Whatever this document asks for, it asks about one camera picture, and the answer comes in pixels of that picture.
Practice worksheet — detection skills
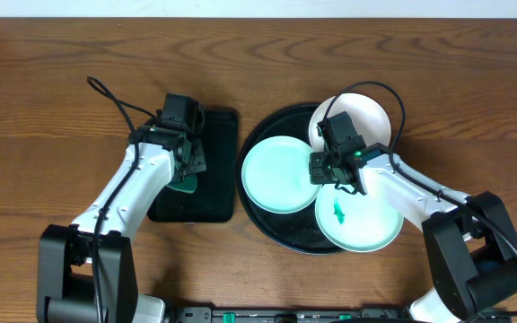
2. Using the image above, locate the green sponge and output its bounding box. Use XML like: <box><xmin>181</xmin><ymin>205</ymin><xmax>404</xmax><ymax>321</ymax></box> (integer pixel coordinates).
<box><xmin>167</xmin><ymin>174</ymin><xmax>198</xmax><ymax>194</ymax></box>

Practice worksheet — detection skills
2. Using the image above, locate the light green plate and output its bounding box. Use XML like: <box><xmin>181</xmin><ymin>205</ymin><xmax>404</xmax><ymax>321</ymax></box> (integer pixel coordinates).
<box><xmin>315</xmin><ymin>185</ymin><xmax>404</xmax><ymax>253</ymax></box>
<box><xmin>241</xmin><ymin>135</ymin><xmax>320</xmax><ymax>214</ymax></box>

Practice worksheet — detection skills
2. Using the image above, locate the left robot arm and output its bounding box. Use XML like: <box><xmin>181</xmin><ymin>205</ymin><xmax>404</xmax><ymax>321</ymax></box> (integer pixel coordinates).
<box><xmin>36</xmin><ymin>126</ymin><xmax>206</xmax><ymax>322</ymax></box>

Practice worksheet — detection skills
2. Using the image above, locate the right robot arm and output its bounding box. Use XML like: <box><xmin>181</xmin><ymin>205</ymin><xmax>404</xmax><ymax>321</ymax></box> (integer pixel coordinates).
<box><xmin>309</xmin><ymin>144</ymin><xmax>517</xmax><ymax>322</ymax></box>

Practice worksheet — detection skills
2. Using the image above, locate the black rectangular tray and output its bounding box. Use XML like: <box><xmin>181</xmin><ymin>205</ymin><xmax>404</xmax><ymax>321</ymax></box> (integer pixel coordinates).
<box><xmin>147</xmin><ymin>110</ymin><xmax>238</xmax><ymax>223</ymax></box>

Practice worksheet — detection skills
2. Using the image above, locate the black round tray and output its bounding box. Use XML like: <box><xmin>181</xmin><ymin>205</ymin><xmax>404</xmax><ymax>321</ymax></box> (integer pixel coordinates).
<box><xmin>237</xmin><ymin>103</ymin><xmax>357</xmax><ymax>254</ymax></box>

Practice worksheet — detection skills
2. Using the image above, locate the white plate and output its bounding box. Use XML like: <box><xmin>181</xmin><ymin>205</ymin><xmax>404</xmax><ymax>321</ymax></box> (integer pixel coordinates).
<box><xmin>309</xmin><ymin>93</ymin><xmax>392</xmax><ymax>152</ymax></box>

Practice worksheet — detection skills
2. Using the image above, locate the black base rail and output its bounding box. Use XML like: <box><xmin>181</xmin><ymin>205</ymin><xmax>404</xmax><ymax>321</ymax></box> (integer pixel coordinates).
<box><xmin>162</xmin><ymin>306</ymin><xmax>427</xmax><ymax>323</ymax></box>

